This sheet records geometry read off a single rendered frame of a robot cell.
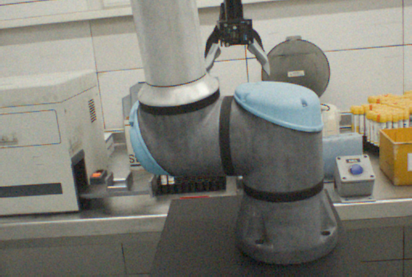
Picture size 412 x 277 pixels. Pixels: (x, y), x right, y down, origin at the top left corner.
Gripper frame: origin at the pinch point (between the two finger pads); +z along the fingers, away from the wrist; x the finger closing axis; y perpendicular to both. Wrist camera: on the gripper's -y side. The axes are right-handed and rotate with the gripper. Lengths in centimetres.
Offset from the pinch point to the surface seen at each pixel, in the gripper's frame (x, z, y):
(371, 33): 51, -2, -45
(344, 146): 23.2, 17.5, 5.6
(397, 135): 37.7, 17.7, 2.2
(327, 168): 18.9, 22.5, 5.9
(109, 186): -31.8, 20.2, 6.3
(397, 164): 32.0, 20.0, 14.3
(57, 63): -55, -2, -59
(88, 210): -37.3, 24.8, 7.8
